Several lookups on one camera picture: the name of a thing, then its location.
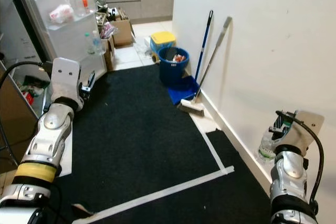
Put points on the clear bottle green cap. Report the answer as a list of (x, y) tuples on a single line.
[(266, 148)]

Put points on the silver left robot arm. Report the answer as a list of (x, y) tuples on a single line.
[(50, 135)]

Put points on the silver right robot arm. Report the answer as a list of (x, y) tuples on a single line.
[(291, 182)]

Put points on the silver fridge door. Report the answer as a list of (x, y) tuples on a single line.
[(68, 40)]

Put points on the silver fridge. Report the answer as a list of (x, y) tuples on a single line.
[(31, 85)]

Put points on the brown wooden cabinet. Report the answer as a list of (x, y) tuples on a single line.
[(10, 129)]

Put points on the small clear bottle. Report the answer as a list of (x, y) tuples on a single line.
[(93, 43)]

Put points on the cardboard box with clutter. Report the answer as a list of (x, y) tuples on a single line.
[(122, 31)]

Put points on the white plastic bag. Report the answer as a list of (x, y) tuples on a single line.
[(61, 13)]

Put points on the red capped bottle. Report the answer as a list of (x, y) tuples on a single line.
[(85, 3)]

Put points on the black floor mat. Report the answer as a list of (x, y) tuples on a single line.
[(147, 145)]

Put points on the blue bucket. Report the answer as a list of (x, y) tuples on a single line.
[(172, 69)]

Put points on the yellow blue bin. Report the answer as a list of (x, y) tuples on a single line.
[(163, 39)]

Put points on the blue dustpan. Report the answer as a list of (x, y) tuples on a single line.
[(184, 92)]

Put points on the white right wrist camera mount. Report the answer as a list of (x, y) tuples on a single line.
[(310, 124)]

